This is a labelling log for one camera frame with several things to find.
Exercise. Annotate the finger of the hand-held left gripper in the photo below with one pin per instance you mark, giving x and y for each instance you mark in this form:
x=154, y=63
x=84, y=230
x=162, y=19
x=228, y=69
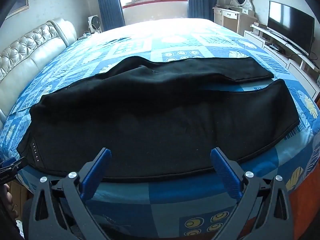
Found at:
x=11, y=163

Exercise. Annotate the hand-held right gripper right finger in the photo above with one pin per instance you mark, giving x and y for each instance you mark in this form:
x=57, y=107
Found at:
x=225, y=170

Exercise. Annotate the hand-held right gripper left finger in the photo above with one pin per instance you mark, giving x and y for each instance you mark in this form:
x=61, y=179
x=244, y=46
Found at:
x=96, y=170

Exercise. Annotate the black pants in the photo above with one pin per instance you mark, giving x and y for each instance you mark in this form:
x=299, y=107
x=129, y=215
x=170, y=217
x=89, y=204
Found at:
x=150, y=117

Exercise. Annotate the person's left hand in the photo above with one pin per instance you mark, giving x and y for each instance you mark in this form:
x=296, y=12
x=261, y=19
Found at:
x=8, y=201

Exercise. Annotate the beige leather headboard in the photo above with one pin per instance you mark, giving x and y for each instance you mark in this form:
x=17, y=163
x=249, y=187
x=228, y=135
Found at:
x=30, y=55

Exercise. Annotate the white television stand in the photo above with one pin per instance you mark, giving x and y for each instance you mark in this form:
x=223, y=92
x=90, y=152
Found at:
x=297, y=65

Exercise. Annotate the blue patterned bed sheet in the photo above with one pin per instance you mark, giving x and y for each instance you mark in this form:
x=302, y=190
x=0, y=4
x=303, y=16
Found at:
x=175, y=47

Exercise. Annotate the white box fan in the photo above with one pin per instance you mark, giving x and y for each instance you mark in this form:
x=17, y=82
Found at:
x=94, y=23

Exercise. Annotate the white dressing table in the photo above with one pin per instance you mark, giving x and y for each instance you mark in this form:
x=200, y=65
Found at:
x=232, y=17

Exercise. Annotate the black flat television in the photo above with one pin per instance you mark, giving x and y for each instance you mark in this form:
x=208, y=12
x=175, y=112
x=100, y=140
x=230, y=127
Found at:
x=290, y=25

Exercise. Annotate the blue curtain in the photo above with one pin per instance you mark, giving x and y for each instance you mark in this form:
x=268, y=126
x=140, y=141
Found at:
x=201, y=0
x=108, y=5

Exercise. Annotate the framed wall picture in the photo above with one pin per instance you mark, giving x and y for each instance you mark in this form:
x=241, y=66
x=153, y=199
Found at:
x=18, y=3

